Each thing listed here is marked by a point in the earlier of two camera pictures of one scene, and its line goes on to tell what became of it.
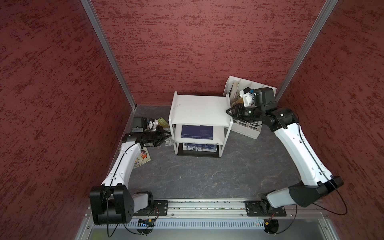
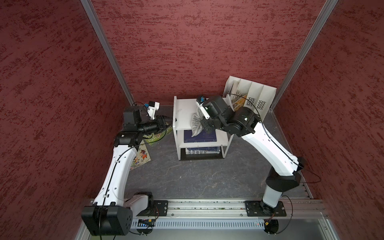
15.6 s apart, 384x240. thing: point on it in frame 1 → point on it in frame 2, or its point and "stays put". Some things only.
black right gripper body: [245, 113] → [210, 123]
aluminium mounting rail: [226, 208] stays put
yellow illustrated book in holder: [240, 101] stays put
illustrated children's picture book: [143, 157] stays put
